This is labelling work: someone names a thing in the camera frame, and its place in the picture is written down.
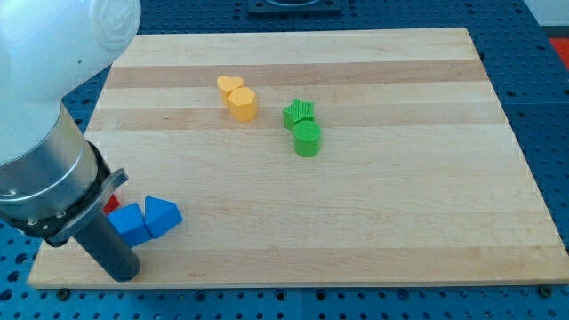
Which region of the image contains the black square mounting plate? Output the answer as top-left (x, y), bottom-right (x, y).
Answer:
top-left (245, 0), bottom-right (343, 15)

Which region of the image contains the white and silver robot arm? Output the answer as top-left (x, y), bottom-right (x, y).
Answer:
top-left (1, 0), bottom-right (141, 282)

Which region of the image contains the green star block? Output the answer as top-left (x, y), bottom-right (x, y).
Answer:
top-left (283, 99), bottom-right (315, 131)

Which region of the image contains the blue cube block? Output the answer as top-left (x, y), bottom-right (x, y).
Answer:
top-left (108, 204), bottom-right (151, 248)

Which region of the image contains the light wooden board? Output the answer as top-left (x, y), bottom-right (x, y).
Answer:
top-left (27, 27), bottom-right (569, 291)

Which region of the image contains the red star block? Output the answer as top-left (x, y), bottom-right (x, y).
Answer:
top-left (103, 195), bottom-right (121, 215)

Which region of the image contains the yellow hexagon block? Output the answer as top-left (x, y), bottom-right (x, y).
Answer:
top-left (228, 87), bottom-right (258, 122)

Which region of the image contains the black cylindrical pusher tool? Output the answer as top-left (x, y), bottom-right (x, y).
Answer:
top-left (74, 213), bottom-right (140, 282)

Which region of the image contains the green cylinder block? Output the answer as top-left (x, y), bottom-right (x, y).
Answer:
top-left (292, 121), bottom-right (321, 157)

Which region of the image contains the yellow heart block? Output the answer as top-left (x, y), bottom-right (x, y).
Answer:
top-left (216, 75), bottom-right (244, 107)

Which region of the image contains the blue triangular prism block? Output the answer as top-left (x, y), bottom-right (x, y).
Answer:
top-left (145, 196), bottom-right (183, 239)

